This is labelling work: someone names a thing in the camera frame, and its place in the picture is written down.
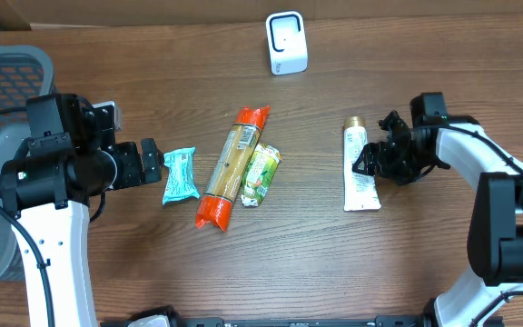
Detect white cream tube gold cap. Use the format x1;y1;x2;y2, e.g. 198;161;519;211
343;116;381;212

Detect teal snack packet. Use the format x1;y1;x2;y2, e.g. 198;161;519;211
162;147;200;205

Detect orange spaghetti packet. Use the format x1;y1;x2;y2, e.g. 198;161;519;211
195;105;271;232

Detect green juice carton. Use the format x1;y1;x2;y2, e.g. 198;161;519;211
241;144;281;207

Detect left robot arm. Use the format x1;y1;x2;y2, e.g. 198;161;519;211
0;94;163;326

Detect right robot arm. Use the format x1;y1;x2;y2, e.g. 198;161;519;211
351;92;523;326

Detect white barcode scanner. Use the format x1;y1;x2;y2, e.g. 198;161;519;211
265;11;309;75

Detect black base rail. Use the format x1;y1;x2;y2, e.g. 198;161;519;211
100;305;439;327

